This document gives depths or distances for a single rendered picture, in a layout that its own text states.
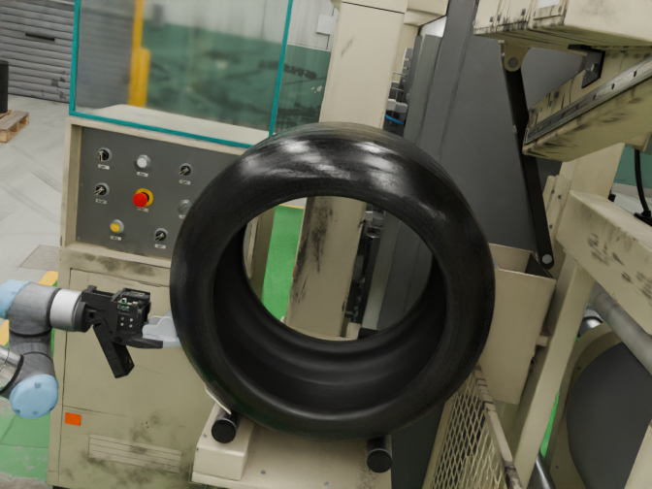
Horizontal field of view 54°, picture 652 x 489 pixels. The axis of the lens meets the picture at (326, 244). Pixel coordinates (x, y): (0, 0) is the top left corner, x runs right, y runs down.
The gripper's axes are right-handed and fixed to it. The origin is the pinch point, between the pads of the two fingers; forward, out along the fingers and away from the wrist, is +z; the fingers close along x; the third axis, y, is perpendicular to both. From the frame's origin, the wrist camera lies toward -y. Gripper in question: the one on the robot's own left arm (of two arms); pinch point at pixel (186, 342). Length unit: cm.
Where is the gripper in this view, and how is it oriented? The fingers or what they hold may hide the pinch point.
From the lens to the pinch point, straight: 123.5
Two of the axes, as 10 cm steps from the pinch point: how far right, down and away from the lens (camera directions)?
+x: 0.6, -3.0, 9.5
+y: 1.7, -9.4, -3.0
